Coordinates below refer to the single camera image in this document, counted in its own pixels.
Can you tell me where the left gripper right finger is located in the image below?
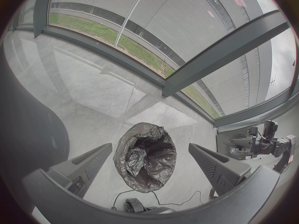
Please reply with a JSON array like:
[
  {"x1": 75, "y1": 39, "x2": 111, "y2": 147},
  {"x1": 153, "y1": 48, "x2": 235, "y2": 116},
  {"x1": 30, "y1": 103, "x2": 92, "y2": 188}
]
[{"x1": 188, "y1": 143, "x2": 253, "y2": 197}]

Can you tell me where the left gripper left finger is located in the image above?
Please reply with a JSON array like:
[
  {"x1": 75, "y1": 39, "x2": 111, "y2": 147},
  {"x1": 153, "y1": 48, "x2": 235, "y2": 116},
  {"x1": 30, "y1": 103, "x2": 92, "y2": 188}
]
[{"x1": 47, "y1": 142, "x2": 114, "y2": 198}]

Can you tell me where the black plastic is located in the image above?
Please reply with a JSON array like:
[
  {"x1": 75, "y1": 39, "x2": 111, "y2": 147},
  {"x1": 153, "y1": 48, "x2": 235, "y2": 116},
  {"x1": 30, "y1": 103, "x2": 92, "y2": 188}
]
[{"x1": 126, "y1": 146, "x2": 146, "y2": 177}]

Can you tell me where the black plastic bag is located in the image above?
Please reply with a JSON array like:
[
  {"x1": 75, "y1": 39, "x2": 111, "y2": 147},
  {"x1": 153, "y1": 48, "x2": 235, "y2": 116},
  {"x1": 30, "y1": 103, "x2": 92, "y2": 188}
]
[{"x1": 113, "y1": 122, "x2": 177, "y2": 194}]

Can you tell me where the window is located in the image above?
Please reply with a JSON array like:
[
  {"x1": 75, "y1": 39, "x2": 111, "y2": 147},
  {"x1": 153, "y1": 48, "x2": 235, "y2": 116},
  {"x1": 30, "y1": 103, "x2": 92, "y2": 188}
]
[{"x1": 12, "y1": 0, "x2": 299, "y2": 128}]

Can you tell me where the black cable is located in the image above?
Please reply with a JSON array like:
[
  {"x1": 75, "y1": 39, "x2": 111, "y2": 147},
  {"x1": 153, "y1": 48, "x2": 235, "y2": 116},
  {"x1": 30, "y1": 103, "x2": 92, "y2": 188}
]
[{"x1": 112, "y1": 190, "x2": 204, "y2": 211}]

